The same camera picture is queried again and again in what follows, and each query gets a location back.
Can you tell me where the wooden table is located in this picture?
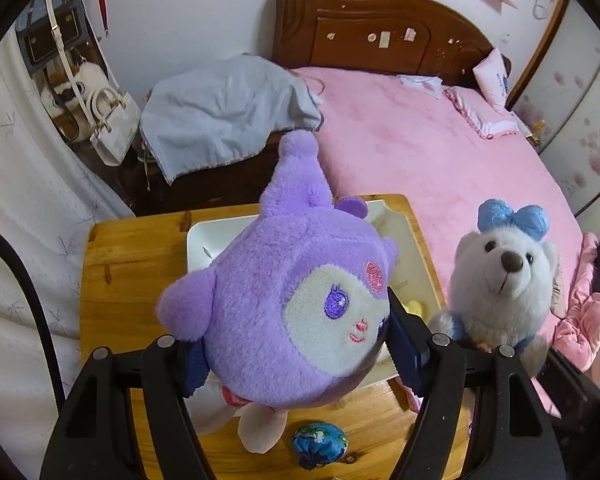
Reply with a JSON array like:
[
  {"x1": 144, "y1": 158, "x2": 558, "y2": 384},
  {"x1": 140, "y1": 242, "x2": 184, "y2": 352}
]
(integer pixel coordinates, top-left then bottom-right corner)
[{"x1": 80, "y1": 193, "x2": 473, "y2": 480}]

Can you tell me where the white brown plush bag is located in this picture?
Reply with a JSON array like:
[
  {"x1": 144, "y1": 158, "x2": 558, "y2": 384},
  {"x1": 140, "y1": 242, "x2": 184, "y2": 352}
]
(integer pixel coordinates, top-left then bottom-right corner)
[{"x1": 40, "y1": 61, "x2": 112, "y2": 142}]

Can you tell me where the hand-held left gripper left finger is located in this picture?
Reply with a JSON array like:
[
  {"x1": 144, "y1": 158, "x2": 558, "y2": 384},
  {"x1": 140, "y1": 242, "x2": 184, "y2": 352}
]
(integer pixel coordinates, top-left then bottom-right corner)
[{"x1": 39, "y1": 333, "x2": 219, "y2": 480}]

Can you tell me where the white handbag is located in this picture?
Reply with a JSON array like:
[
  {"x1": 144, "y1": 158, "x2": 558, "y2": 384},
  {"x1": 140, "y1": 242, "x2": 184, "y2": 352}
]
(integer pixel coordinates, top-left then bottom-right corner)
[{"x1": 88, "y1": 86, "x2": 142, "y2": 167}]

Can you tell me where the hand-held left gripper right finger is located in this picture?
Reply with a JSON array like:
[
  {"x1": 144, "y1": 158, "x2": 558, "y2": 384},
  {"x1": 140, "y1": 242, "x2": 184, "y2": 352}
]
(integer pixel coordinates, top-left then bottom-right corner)
[{"x1": 386, "y1": 286, "x2": 567, "y2": 480}]

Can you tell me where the purple plush toy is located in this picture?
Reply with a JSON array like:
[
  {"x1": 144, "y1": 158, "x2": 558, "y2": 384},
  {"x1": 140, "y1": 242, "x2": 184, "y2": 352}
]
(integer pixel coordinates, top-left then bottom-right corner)
[{"x1": 154, "y1": 130, "x2": 399, "y2": 454}]

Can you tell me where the grey blue cloth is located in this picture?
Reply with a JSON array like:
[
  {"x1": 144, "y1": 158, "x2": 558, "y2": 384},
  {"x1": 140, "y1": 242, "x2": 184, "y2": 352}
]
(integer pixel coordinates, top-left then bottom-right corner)
[{"x1": 140, "y1": 53, "x2": 325, "y2": 184}]

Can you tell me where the white upright pillow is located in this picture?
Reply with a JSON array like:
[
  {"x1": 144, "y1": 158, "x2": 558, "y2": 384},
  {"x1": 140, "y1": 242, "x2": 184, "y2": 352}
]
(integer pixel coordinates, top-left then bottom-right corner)
[{"x1": 472, "y1": 47, "x2": 512, "y2": 111}]

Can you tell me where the black cable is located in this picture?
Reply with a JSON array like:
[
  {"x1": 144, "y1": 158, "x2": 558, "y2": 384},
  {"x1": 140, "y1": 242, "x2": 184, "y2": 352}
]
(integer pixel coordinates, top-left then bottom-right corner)
[{"x1": 0, "y1": 221, "x2": 67, "y2": 401}]

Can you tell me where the white teddy bear blue bow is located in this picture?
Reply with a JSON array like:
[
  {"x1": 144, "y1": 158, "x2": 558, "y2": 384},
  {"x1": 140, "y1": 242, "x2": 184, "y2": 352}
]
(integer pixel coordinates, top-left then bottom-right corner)
[{"x1": 426, "y1": 198, "x2": 560, "y2": 377}]

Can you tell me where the pink bed blanket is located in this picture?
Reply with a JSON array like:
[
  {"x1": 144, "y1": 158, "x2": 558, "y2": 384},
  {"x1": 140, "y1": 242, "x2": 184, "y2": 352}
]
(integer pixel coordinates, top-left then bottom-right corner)
[{"x1": 286, "y1": 66, "x2": 585, "y2": 418}]

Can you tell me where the white rectangular tray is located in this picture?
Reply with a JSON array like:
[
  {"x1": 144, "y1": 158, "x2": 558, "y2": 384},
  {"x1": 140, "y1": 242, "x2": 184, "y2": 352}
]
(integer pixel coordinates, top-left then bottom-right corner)
[{"x1": 186, "y1": 199, "x2": 447, "y2": 387}]

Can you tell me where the white curtain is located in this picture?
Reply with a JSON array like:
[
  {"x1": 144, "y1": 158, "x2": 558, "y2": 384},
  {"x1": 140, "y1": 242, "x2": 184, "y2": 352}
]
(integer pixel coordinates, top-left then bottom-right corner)
[{"x1": 0, "y1": 30, "x2": 137, "y2": 411}]

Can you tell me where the pink clothing pile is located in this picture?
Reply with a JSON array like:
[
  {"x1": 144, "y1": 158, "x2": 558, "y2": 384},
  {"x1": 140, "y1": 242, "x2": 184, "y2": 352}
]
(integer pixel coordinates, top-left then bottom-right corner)
[{"x1": 551, "y1": 232, "x2": 600, "y2": 391}]

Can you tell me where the pink pillow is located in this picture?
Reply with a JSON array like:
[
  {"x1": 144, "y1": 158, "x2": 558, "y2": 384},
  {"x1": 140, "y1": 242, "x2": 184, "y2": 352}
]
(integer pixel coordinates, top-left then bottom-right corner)
[{"x1": 442, "y1": 85, "x2": 533, "y2": 141}]

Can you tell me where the floral wardrobe door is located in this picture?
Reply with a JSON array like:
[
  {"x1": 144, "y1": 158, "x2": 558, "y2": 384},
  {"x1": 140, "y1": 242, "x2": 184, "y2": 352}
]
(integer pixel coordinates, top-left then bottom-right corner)
[{"x1": 510, "y1": 0, "x2": 600, "y2": 233}]

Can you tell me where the blue globe ball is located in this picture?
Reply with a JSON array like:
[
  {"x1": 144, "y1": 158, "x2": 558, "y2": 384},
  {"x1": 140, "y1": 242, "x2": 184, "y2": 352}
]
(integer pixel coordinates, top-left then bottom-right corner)
[{"x1": 293, "y1": 422, "x2": 349, "y2": 471}]

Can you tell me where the wooden headboard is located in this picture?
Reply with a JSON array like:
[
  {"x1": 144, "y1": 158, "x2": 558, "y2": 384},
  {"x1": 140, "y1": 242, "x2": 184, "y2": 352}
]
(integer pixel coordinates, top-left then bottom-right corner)
[{"x1": 271, "y1": 0, "x2": 512, "y2": 92}]

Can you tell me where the blue brown handbag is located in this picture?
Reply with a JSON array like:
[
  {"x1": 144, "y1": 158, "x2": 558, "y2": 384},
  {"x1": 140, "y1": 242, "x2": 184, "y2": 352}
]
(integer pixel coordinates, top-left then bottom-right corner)
[{"x1": 15, "y1": 0, "x2": 105, "y2": 68}]

